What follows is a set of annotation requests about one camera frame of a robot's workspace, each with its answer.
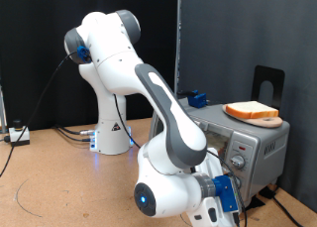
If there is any black oven power cable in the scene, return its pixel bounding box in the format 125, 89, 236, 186
271, 195, 303, 227

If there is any round wooden cutting board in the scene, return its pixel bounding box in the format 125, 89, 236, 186
221, 103, 284, 129

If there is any black metal bookend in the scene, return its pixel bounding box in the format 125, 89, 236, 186
252, 64, 285, 117

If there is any silver oven knob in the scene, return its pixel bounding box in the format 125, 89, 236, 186
230, 154, 246, 170

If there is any blue spatula holder block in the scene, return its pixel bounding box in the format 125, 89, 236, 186
187, 89, 208, 109

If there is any white emergency stop box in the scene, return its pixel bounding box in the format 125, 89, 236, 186
8, 119, 31, 148

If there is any thin black hanging cable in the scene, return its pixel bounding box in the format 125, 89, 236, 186
0, 50, 79, 178

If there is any blue cable clip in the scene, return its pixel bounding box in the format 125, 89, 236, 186
76, 46, 92, 63

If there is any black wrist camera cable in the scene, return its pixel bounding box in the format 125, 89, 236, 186
113, 93, 248, 227

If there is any grey metal frame leg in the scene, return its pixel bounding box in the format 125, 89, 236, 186
0, 86, 8, 134

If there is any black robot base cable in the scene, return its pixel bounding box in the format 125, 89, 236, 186
55, 127, 92, 143
53, 124, 95, 136

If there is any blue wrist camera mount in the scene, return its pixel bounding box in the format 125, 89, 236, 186
212, 174, 241, 213

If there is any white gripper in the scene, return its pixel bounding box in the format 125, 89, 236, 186
193, 148, 238, 227

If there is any silver toaster oven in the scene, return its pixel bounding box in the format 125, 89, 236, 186
148, 97, 291, 209

